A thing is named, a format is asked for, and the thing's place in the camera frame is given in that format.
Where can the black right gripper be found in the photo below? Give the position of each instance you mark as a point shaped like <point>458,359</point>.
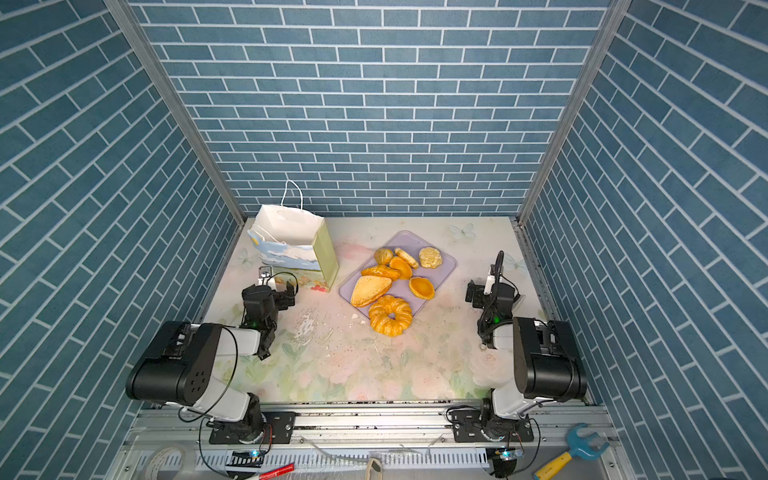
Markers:
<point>495,286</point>

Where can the white paper gift bag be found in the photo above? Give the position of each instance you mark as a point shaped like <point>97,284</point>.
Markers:
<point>294,240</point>

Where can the orange egg tart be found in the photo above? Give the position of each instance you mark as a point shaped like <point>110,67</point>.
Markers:
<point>421,288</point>

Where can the pale crumbly scone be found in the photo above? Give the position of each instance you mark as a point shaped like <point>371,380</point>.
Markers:
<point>430,257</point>

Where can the round brown bun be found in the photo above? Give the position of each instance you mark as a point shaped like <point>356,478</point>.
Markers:
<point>383,256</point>

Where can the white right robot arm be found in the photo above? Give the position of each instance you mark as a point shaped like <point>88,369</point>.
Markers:
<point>545,361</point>

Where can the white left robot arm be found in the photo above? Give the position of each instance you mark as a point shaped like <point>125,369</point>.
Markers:
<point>177,368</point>

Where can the triangular toast bread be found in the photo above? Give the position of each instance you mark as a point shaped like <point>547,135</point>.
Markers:
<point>368,289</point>

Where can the orange round flat bread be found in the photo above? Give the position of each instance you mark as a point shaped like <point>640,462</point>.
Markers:
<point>402,266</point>

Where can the small croissant bread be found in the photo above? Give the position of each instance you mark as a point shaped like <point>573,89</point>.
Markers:
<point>382,271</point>

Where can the lilac plastic tray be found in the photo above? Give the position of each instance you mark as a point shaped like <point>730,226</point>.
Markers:
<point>412,244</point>

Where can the blue yellow toy wrench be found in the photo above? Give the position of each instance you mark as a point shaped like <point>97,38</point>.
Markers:
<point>578,447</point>

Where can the roll of white tape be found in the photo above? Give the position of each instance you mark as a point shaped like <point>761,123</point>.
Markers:
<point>167,457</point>

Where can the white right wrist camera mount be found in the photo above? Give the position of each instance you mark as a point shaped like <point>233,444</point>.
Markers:
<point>490,281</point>

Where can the ring shaped croissant bread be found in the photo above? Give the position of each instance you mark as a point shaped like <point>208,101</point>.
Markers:
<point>390,316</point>

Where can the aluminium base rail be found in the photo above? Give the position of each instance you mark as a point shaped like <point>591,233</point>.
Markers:
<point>416,424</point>

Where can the red handled tool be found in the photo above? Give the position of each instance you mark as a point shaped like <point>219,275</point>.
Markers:
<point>275,473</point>

